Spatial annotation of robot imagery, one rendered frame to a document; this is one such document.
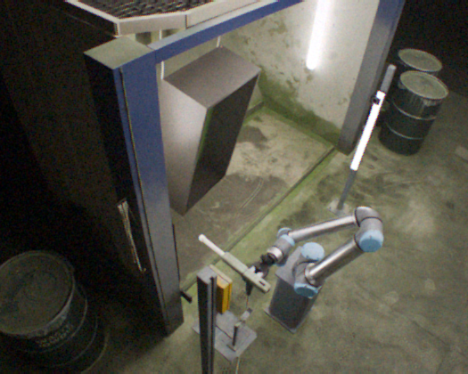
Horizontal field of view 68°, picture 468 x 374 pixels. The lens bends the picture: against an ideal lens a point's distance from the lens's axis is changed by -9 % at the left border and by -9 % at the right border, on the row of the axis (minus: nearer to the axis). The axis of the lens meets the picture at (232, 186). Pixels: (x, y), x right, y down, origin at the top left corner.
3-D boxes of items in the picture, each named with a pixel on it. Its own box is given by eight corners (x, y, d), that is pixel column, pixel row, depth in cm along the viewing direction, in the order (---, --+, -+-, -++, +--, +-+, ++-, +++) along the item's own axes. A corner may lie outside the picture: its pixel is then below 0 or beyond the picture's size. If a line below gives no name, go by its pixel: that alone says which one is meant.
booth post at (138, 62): (168, 337, 282) (112, 69, 115) (152, 322, 289) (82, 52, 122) (184, 321, 292) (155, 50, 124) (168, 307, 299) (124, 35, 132)
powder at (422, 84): (403, 69, 424) (403, 68, 423) (447, 83, 410) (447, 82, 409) (398, 89, 390) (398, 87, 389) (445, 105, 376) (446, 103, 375)
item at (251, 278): (267, 304, 201) (272, 283, 184) (262, 309, 199) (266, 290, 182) (205, 253, 223) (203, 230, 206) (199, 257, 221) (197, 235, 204)
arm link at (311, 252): (320, 256, 253) (326, 242, 240) (317, 278, 242) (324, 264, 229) (299, 252, 255) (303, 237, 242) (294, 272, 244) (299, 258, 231)
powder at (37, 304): (-8, 349, 185) (-9, 348, 184) (-19, 272, 216) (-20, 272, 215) (84, 311, 205) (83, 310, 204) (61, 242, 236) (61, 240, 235)
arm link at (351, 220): (377, 197, 193) (275, 227, 233) (377, 215, 185) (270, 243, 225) (385, 210, 199) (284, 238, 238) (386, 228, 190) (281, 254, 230)
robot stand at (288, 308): (314, 307, 305) (334, 269, 258) (293, 334, 288) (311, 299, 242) (285, 287, 318) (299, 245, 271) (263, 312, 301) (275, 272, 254)
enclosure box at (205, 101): (151, 191, 313) (161, 78, 219) (195, 154, 348) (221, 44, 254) (182, 216, 306) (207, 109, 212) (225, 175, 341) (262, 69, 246)
